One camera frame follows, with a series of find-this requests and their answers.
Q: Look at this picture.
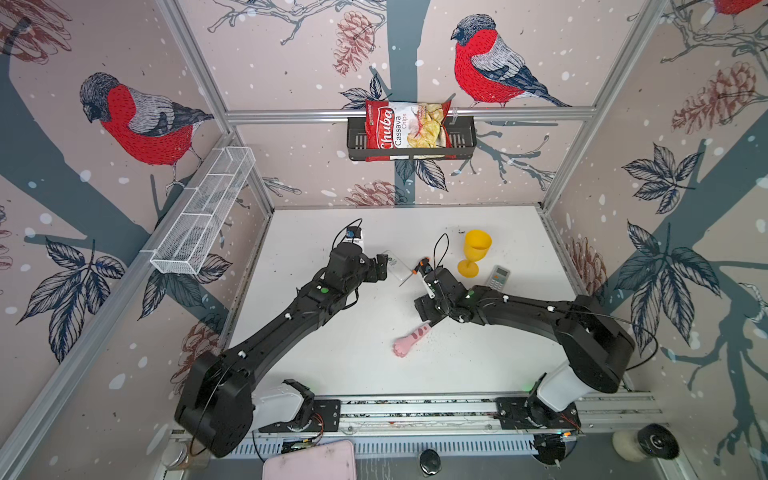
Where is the orange black screwdriver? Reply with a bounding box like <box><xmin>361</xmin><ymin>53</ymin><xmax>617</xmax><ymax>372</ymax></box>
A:
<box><xmin>399</xmin><ymin>257</ymin><xmax>433</xmax><ymax>287</ymax></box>

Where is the white remote control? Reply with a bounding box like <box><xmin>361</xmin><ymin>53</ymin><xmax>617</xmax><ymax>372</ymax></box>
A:
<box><xmin>384</xmin><ymin>250</ymin><xmax>413</xmax><ymax>286</ymax></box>

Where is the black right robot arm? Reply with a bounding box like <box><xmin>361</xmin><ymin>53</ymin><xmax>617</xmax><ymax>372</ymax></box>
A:
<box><xmin>407</xmin><ymin>261</ymin><xmax>636</xmax><ymax>429</ymax></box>

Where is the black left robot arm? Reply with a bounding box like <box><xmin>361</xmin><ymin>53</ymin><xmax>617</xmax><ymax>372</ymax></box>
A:
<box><xmin>174</xmin><ymin>242</ymin><xmax>389</xmax><ymax>458</ymax></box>

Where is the grey remote control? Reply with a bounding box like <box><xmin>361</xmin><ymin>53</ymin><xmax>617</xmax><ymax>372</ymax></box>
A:
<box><xmin>485</xmin><ymin>265</ymin><xmax>510</xmax><ymax>292</ymax></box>

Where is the yellow plastic goblet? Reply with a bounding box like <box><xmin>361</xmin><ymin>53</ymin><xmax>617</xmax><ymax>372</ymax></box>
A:
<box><xmin>457</xmin><ymin>230</ymin><xmax>492</xmax><ymax>278</ymax></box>

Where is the red cassava chips bag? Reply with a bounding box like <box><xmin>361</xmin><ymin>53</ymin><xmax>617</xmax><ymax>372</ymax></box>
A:
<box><xmin>365</xmin><ymin>100</ymin><xmax>452</xmax><ymax>150</ymax></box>

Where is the black round knob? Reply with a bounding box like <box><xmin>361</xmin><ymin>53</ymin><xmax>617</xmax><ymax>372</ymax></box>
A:
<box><xmin>419</xmin><ymin>449</ymin><xmax>442</xmax><ymax>476</ymax></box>

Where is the pink cloth pad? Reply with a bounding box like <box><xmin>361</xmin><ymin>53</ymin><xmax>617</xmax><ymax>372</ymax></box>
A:
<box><xmin>262</xmin><ymin>440</ymin><xmax>357</xmax><ymax>480</ymax></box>

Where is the white tape roll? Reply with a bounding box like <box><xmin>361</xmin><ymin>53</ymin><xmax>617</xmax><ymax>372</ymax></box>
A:
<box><xmin>612</xmin><ymin>423</ymin><xmax>680</xmax><ymax>462</ymax></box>

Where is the glass jar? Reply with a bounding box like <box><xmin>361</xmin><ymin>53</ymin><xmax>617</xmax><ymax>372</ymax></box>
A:
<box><xmin>161</xmin><ymin>440</ymin><xmax>210</xmax><ymax>471</ymax></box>

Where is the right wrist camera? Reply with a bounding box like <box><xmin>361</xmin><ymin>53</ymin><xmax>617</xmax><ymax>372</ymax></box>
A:
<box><xmin>419</xmin><ymin>269</ymin><xmax>435</xmax><ymax>299</ymax></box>

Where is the pink handled scraper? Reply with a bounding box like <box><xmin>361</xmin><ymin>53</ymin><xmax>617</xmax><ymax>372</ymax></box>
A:
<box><xmin>392</xmin><ymin>322</ymin><xmax>431</xmax><ymax>358</ymax></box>

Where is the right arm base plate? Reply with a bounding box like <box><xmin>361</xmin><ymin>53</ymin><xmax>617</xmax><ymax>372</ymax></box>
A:
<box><xmin>494</xmin><ymin>396</ymin><xmax>581</xmax><ymax>431</ymax></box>

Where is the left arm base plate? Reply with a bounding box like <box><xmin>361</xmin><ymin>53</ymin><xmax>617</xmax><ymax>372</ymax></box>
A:
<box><xmin>257</xmin><ymin>399</ymin><xmax>341</xmax><ymax>434</ymax></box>

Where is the black wall basket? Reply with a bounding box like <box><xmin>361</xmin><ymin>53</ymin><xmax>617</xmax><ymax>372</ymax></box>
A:
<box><xmin>346</xmin><ymin>116</ymin><xmax>477</xmax><ymax>161</ymax></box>

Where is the aluminium mounting rail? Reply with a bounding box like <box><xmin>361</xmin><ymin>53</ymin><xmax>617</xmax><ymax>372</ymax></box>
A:
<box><xmin>170</xmin><ymin>391</ymin><xmax>664</xmax><ymax>439</ymax></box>

